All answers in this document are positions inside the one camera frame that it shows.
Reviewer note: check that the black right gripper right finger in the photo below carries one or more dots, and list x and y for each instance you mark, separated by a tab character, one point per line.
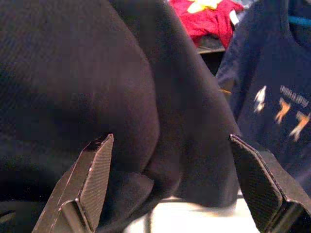
267	189

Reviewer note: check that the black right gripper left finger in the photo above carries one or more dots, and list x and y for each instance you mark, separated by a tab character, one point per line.
80	194

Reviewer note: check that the navy pique shirt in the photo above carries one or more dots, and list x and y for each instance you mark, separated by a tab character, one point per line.
97	72

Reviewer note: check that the blue plastic hanger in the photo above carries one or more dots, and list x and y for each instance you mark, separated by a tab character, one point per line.
301	21

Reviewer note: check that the navy printed t-shirt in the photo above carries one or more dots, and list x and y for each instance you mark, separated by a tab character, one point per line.
262	60

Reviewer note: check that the red garment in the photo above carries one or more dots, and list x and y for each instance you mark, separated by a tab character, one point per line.
209	26

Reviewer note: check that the yellow cloth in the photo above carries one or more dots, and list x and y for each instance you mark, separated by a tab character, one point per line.
201	6

